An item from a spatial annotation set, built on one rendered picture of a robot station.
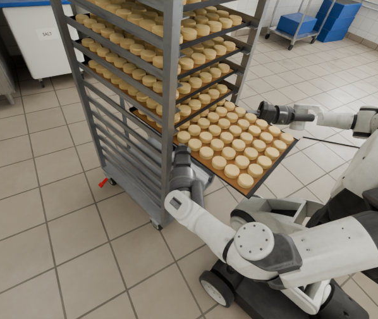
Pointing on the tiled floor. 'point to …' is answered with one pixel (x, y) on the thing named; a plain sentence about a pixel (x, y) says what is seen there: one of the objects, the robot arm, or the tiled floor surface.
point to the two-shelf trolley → (298, 27)
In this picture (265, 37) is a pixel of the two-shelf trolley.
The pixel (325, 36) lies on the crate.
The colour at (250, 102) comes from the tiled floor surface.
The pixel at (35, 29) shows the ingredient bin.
